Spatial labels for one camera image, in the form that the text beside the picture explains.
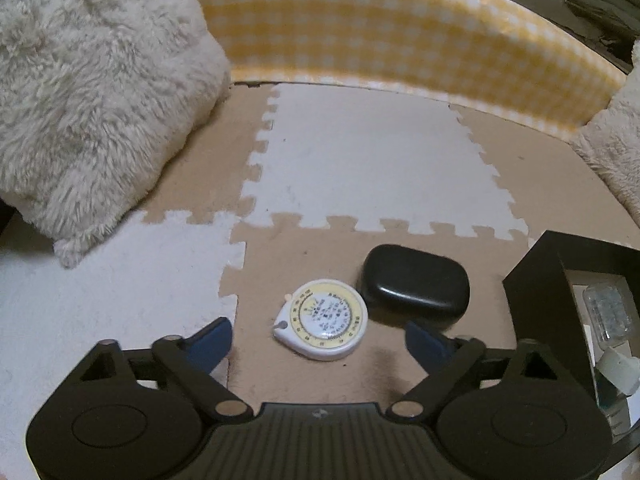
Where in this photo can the yellow checked bumper cushion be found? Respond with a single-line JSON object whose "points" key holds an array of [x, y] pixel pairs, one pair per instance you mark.
{"points": [[375, 25]]}

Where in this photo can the light grey fluffy pillow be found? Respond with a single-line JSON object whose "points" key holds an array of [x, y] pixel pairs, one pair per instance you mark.
{"points": [[615, 150]]}

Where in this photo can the black box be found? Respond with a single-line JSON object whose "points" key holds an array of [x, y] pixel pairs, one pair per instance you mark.
{"points": [[540, 285]]}

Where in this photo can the beige foam mat tile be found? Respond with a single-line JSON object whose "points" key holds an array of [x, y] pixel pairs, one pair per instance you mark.
{"points": [[540, 180], [215, 160], [300, 260]]}

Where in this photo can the black rounded case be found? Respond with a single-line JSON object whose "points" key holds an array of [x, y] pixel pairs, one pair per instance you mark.
{"points": [[415, 280]]}

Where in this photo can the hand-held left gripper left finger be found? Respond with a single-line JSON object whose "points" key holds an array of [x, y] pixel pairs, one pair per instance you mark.
{"points": [[212, 342]]}

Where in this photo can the clear plastic container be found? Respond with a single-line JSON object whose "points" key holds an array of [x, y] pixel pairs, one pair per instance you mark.
{"points": [[607, 315]]}

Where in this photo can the white foam mat tile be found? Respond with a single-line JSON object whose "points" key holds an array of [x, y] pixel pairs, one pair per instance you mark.
{"points": [[110, 300], [370, 160]]}

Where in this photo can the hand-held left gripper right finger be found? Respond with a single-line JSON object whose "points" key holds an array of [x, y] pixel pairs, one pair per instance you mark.
{"points": [[420, 342]]}

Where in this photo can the cream fluffy pillow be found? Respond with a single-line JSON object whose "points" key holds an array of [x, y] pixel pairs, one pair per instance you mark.
{"points": [[90, 100]]}

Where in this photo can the white and yellow tape measure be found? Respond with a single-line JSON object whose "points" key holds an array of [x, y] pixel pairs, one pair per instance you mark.
{"points": [[325, 317]]}

